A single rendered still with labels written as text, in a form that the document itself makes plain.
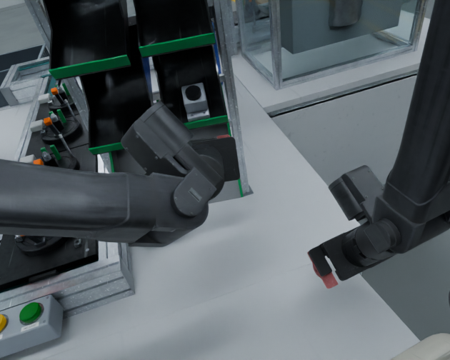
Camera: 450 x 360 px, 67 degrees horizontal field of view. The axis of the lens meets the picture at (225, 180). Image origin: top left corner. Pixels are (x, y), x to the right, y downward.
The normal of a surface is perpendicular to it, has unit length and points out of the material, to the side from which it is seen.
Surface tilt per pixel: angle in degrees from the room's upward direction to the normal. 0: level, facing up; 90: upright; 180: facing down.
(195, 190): 48
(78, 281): 0
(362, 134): 90
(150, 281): 0
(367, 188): 23
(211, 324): 0
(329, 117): 90
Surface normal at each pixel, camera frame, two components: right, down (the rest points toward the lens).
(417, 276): -0.15, -0.74
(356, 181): 0.02, -0.47
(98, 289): 0.29, 0.60
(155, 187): 0.59, -0.42
